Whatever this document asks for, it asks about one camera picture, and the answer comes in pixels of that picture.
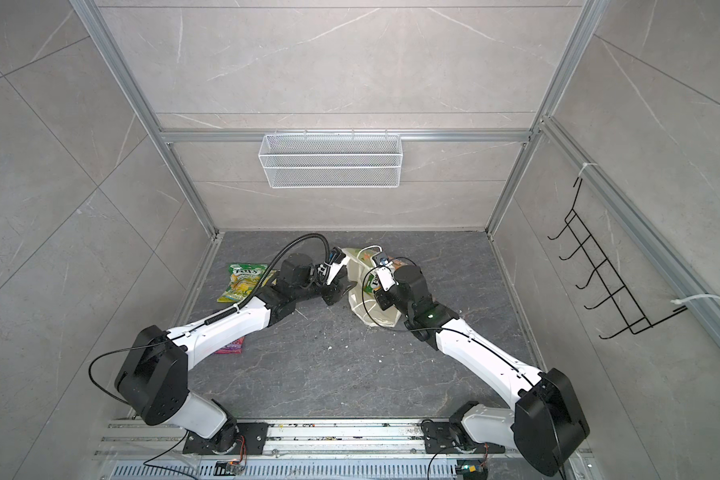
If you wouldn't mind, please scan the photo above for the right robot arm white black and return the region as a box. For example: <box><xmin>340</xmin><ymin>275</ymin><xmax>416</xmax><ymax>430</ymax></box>
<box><xmin>361</xmin><ymin>253</ymin><xmax>590</xmax><ymax>478</ymax></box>

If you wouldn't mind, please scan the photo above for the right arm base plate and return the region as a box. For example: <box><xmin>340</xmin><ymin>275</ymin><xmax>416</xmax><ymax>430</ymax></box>
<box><xmin>419</xmin><ymin>419</ymin><xmax>506</xmax><ymax>454</ymax></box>

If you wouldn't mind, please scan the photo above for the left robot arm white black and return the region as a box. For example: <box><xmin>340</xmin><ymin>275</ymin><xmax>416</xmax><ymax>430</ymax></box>
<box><xmin>108</xmin><ymin>233</ymin><xmax>356</xmax><ymax>454</ymax></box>

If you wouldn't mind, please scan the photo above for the black wire hook rack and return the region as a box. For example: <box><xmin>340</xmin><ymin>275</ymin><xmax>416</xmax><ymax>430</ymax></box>
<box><xmin>547</xmin><ymin>178</ymin><xmax>689</xmax><ymax>340</ymax></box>

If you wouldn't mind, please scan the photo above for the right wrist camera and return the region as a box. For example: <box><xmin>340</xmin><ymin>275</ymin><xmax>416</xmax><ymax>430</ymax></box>
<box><xmin>372</xmin><ymin>252</ymin><xmax>395</xmax><ymax>291</ymax></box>

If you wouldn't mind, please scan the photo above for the green Fox's candy bag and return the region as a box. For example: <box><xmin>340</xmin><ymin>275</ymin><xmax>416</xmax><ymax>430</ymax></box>
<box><xmin>363</xmin><ymin>272</ymin><xmax>380</xmax><ymax>295</ymax></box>
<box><xmin>217</xmin><ymin>263</ymin><xmax>268</xmax><ymax>304</ymax></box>

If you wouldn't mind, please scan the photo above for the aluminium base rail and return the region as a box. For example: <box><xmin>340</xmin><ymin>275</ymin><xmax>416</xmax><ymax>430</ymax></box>
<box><xmin>93</xmin><ymin>417</ymin><xmax>595</xmax><ymax>480</ymax></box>

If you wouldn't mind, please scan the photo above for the purple snack packet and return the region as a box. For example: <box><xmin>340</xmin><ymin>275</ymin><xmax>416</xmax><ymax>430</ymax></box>
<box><xmin>216</xmin><ymin>337</ymin><xmax>244</xmax><ymax>355</ymax></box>

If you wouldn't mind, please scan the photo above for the white wire mesh basket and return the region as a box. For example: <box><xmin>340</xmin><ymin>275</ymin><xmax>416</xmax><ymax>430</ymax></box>
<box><xmin>258</xmin><ymin>133</ymin><xmax>404</xmax><ymax>189</ymax></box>

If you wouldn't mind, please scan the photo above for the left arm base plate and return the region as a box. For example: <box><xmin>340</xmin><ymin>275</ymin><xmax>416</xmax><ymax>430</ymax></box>
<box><xmin>182</xmin><ymin>422</ymin><xmax>269</xmax><ymax>455</ymax></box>

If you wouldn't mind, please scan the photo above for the white floral paper bag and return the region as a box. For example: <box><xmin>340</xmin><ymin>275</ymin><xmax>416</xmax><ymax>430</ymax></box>
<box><xmin>342</xmin><ymin>245</ymin><xmax>401</xmax><ymax>328</ymax></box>

